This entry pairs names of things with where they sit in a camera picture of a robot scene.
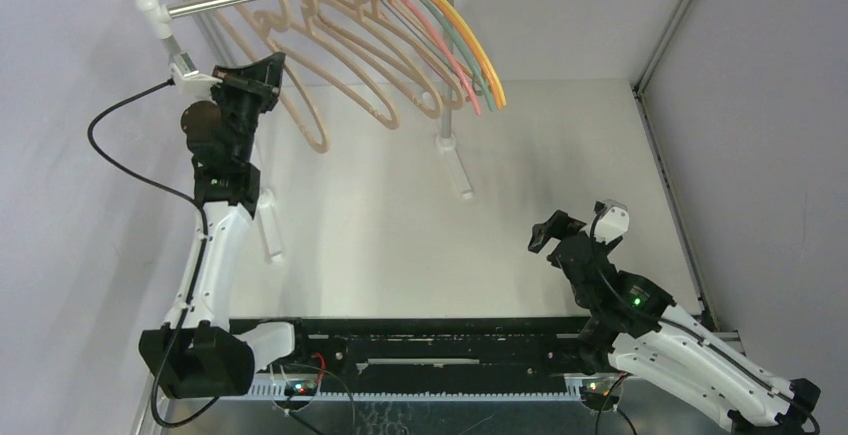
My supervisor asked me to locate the pink wire hanger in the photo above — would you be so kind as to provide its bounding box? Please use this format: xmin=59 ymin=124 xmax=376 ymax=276
xmin=384 ymin=0 xmax=486 ymax=108

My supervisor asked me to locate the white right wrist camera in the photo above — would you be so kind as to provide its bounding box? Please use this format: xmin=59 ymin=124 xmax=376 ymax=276
xmin=589 ymin=199 xmax=630 ymax=244

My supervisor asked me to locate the rack post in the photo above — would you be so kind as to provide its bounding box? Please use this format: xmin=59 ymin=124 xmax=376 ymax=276
xmin=135 ymin=0 xmax=285 ymax=264
xmin=436 ymin=0 xmax=474 ymax=201

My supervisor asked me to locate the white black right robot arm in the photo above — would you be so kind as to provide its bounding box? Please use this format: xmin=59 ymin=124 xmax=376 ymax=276
xmin=528 ymin=202 xmax=821 ymax=434

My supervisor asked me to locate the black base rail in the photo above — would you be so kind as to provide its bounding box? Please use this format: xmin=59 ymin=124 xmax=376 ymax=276
xmin=260 ymin=316 xmax=619 ymax=399

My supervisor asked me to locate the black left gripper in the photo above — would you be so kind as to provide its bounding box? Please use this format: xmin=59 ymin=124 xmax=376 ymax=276
xmin=208 ymin=55 xmax=284 ymax=164

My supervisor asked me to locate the aluminium frame rail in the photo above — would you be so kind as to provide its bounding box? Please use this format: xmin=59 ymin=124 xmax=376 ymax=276
xmin=132 ymin=332 xmax=753 ymax=435

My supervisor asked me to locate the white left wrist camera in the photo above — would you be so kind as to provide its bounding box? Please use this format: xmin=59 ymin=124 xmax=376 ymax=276
xmin=169 ymin=52 xmax=222 ymax=99

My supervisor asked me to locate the right rack post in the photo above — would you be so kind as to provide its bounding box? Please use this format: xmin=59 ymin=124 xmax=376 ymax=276
xmin=436 ymin=0 xmax=474 ymax=201

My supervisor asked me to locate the black right camera cable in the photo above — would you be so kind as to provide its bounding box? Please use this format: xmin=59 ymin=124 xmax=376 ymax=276
xmin=589 ymin=209 xmax=677 ymax=331

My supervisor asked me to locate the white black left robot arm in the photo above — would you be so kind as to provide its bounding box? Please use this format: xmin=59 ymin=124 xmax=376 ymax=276
xmin=139 ymin=52 xmax=313 ymax=399

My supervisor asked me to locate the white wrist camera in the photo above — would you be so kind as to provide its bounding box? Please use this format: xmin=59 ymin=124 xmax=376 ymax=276
xmin=589 ymin=199 xmax=630 ymax=244
xmin=169 ymin=52 xmax=222 ymax=99

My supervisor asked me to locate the left rack post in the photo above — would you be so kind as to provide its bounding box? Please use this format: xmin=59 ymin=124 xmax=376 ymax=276
xmin=135 ymin=0 xmax=285 ymax=264

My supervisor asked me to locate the orange wire hanger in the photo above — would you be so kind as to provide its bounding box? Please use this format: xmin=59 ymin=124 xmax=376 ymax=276
xmin=430 ymin=0 xmax=507 ymax=109

